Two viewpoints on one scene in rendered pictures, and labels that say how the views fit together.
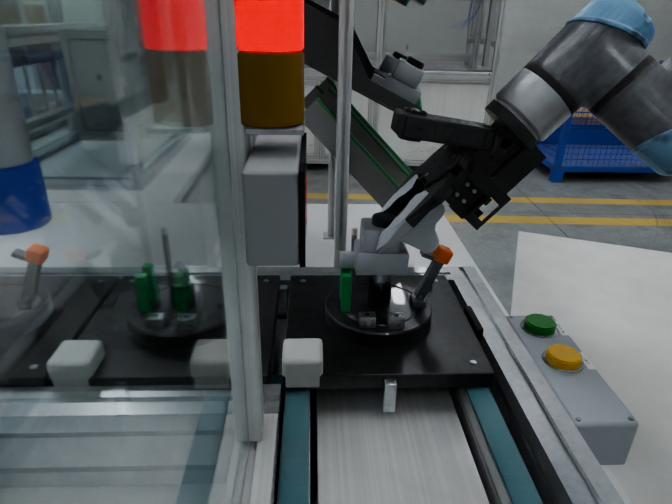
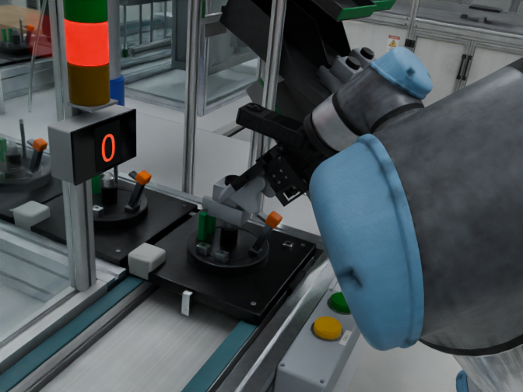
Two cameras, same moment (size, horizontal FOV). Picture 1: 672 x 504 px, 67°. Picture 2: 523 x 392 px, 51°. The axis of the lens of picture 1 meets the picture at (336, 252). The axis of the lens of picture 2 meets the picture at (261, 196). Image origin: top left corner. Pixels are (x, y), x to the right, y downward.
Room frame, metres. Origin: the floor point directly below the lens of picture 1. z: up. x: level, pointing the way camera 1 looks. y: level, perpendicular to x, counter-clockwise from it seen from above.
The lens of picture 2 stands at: (-0.11, -0.45, 1.48)
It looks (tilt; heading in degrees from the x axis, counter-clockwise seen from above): 27 degrees down; 26
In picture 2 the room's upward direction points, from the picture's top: 6 degrees clockwise
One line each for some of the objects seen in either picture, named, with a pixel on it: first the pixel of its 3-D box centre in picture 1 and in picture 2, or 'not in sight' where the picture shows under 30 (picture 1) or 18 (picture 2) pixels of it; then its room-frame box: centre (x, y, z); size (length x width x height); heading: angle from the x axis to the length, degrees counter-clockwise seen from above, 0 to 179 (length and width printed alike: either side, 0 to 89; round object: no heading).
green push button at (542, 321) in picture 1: (539, 327); (342, 304); (0.58, -0.27, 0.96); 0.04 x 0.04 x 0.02
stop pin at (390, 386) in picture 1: (389, 395); (187, 302); (0.45, -0.06, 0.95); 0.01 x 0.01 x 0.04; 3
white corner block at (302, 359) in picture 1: (302, 362); (146, 261); (0.48, 0.04, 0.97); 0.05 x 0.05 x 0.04; 3
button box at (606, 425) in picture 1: (557, 380); (324, 345); (0.51, -0.28, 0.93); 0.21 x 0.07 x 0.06; 3
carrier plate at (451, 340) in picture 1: (377, 322); (227, 257); (0.58, -0.06, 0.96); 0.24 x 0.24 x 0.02; 3
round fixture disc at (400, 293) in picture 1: (377, 310); (228, 248); (0.58, -0.06, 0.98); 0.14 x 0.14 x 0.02
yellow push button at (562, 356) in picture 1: (562, 359); (327, 329); (0.51, -0.28, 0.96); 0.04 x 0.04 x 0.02
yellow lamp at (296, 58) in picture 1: (269, 87); (89, 81); (0.38, 0.05, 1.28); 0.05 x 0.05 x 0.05
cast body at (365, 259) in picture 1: (373, 242); (226, 195); (0.58, -0.05, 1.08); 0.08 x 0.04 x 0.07; 93
